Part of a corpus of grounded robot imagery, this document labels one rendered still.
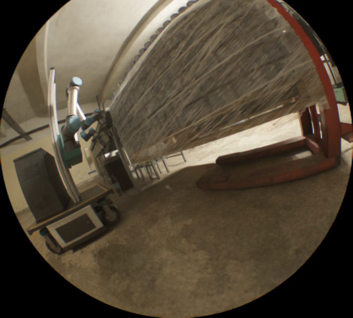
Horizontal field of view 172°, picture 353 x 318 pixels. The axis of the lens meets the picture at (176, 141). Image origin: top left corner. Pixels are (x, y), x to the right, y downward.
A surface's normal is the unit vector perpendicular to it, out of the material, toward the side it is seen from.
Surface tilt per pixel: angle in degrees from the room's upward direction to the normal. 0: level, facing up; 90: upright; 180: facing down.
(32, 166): 90
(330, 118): 90
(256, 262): 0
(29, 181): 90
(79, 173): 90
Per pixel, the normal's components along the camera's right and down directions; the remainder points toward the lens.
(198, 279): -0.37, -0.93
